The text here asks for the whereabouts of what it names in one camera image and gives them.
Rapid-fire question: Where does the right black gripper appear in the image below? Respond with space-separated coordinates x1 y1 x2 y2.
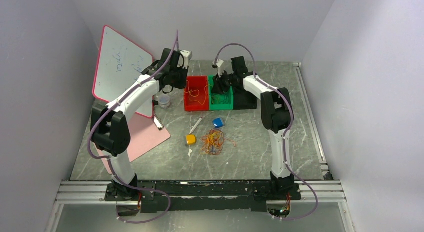
210 69 237 95

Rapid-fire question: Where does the yellow cable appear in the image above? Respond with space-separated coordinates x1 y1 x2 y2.
185 80 209 107

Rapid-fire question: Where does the green plastic bin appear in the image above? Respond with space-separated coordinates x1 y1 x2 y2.
207 75 234 111

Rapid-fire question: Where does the thin purple cable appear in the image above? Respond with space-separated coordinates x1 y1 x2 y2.
211 91 233 106

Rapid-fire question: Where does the black plastic bin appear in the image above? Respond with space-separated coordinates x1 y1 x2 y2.
231 76 258 110

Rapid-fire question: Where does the red plastic bin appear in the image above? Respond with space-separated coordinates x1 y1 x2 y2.
183 76 209 112

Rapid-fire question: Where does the coloured cable bundle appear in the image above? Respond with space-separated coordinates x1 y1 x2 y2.
198 128 238 157

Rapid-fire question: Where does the yellow eraser block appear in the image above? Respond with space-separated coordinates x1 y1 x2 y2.
185 134 197 146

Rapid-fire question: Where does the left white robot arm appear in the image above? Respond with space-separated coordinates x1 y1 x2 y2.
88 48 193 200

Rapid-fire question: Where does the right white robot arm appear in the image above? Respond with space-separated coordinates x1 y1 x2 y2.
212 56 302 200

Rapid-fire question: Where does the clear jar of paperclips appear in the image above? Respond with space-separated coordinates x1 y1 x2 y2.
157 94 171 108

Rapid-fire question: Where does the blue eraser block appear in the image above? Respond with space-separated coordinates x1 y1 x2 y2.
212 117 225 128

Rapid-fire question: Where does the white marker pen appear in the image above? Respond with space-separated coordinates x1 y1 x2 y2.
189 117 203 134

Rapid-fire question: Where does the pink framed whiteboard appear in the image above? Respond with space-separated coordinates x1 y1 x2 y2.
92 25 154 102

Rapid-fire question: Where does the pink clipboard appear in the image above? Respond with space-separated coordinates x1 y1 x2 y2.
99 112 172 175

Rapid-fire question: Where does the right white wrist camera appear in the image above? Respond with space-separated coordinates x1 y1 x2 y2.
212 59 224 78

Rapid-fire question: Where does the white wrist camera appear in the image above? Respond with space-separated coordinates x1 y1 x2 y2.
178 50 193 69
212 59 224 78

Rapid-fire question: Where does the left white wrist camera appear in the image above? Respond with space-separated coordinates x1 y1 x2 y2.
178 50 193 69

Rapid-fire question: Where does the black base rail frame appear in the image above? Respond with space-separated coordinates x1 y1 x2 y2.
56 179 347 214

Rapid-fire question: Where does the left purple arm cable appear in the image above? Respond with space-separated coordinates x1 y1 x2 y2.
86 29 172 225

